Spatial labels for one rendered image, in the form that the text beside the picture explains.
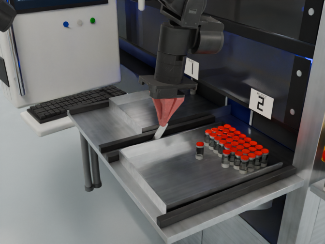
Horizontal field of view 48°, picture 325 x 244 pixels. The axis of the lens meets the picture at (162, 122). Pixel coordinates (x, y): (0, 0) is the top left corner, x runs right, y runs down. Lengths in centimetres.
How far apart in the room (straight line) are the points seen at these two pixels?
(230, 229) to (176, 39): 83
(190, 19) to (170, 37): 5
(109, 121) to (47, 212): 116
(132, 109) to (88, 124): 18
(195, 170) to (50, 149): 200
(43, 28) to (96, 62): 28
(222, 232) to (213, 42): 84
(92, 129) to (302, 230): 68
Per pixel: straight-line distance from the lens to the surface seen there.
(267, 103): 101
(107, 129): 117
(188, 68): 129
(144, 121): 120
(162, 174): 95
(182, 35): 68
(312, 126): 93
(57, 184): 247
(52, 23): 154
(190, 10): 66
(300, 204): 104
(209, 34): 72
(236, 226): 131
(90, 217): 218
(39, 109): 149
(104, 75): 169
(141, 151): 102
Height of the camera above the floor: 143
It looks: 27 degrees down
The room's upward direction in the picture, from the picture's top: straight up
